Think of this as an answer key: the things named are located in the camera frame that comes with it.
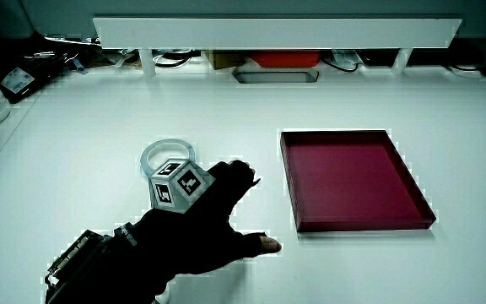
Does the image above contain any person's left hand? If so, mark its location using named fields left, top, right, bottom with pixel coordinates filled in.
left=132, top=158, right=283, bottom=276

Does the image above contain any pale blue tape roll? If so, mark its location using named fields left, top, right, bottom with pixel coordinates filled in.
left=139, top=138, right=197, bottom=179

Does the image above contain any person's left forearm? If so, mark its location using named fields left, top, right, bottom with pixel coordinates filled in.
left=42, top=222, right=176, bottom=304

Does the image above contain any dark red shallow tray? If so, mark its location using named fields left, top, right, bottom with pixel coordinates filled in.
left=279, top=129, right=437, bottom=233

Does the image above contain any brown cardboard box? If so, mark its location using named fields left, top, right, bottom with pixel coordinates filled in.
left=203, top=50, right=251, bottom=71

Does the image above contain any red plastic box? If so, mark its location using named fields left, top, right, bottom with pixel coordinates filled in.
left=249, top=50, right=322, bottom=68

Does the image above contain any white desk riser shelf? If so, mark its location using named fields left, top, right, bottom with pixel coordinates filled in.
left=92, top=16, right=463, bottom=79

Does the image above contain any clear plastic bag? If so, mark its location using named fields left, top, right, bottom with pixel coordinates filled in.
left=331, top=49, right=360, bottom=71

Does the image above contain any black device with white label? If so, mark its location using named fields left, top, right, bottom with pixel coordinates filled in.
left=0, top=40, right=84, bottom=105

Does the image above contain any black cable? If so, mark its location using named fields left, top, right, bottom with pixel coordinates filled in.
left=153, top=50, right=193, bottom=69

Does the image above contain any white cable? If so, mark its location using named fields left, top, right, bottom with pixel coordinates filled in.
left=444, top=62, right=485, bottom=80

